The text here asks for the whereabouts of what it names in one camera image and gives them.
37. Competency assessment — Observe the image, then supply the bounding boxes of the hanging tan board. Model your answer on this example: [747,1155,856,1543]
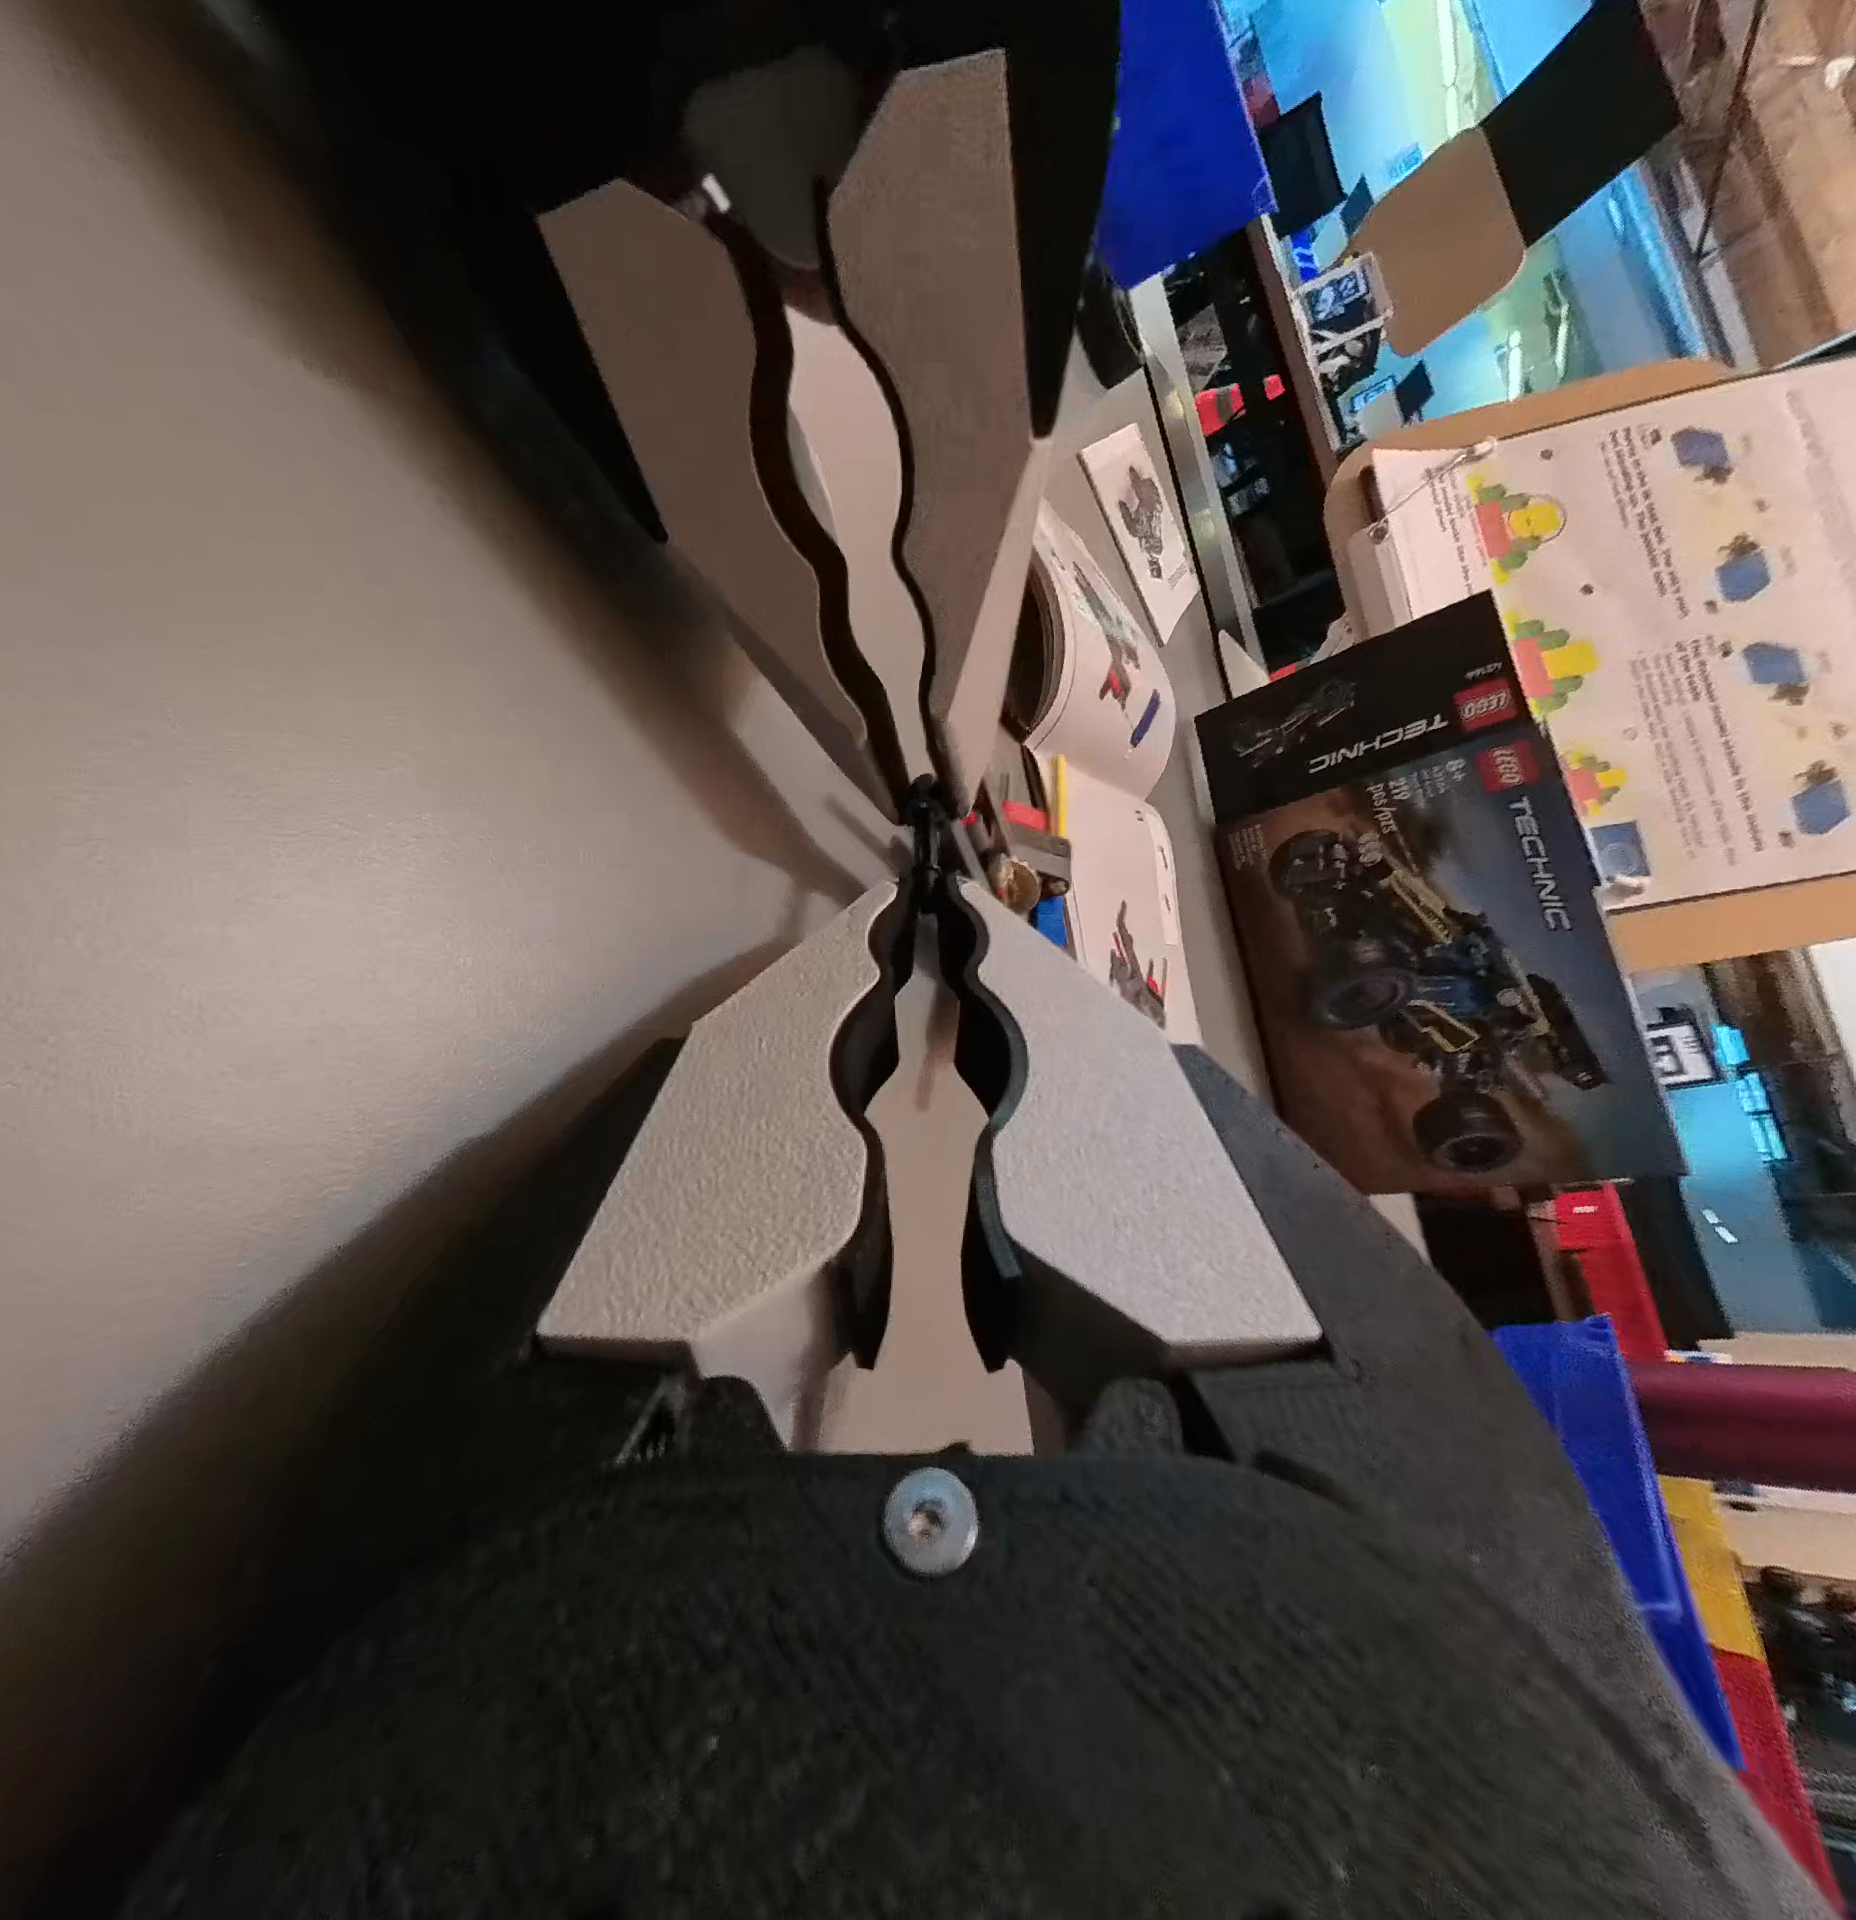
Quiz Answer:
[1349,0,1679,357]

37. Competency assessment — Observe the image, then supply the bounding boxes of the grey lego chassis assembly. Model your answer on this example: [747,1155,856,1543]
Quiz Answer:
[977,771,1082,938]

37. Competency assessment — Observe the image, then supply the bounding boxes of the task instruction poster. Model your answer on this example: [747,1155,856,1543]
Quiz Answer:
[1371,352,1856,918]

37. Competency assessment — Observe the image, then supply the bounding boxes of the lego set box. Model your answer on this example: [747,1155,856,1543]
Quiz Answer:
[1194,593,1690,1199]

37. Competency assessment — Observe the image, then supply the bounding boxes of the open instruction booklet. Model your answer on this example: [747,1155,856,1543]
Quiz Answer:
[1010,502,1214,1052]

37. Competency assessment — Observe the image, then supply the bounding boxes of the yellow storage bin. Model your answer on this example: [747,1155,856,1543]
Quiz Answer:
[1665,1476,1776,1659]

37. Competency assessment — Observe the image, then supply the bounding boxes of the maroon water bottle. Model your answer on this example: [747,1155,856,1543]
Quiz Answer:
[1632,1354,1856,1497]

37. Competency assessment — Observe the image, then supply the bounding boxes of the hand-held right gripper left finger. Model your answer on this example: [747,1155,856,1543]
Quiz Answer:
[534,878,922,1453]

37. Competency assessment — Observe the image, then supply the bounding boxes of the small instruction leaflet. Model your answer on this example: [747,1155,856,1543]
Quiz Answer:
[1078,422,1202,648]

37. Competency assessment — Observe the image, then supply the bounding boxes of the tagged blue storage bin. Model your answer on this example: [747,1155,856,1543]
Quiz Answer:
[1095,0,1278,290]

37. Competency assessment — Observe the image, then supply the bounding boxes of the red storage bin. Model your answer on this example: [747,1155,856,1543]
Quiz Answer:
[1714,1641,1852,1914]
[1543,1181,1638,1358]

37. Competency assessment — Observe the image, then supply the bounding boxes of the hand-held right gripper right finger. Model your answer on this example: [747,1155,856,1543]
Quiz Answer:
[943,878,1324,1453]

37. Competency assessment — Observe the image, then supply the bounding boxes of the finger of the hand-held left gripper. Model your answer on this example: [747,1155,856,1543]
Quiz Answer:
[534,176,930,824]
[824,47,1088,812]

